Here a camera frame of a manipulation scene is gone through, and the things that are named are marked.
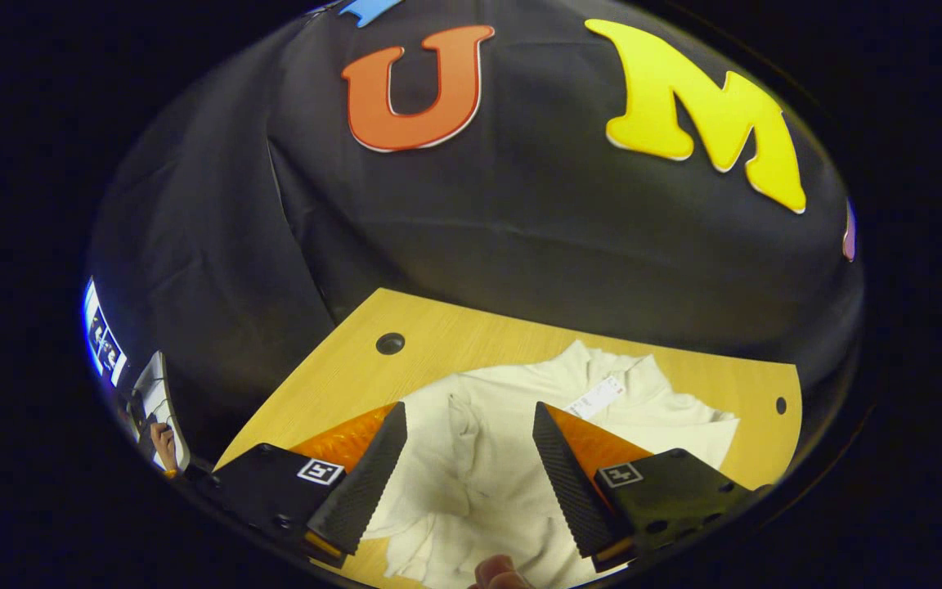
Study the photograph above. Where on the white panel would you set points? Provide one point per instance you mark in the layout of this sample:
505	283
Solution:
156	393

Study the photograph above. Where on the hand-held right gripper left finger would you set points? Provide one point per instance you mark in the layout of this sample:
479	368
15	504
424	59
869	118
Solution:
365	483

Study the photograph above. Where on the cream sweatshirt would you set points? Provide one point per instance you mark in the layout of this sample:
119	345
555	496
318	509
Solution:
479	458

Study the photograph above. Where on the black backdrop cloth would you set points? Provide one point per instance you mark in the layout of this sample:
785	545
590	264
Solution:
520	229

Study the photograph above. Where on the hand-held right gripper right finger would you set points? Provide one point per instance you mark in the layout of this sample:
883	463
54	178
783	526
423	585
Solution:
569	483

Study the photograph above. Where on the lit computer monitor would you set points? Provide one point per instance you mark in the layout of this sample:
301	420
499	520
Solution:
103	335

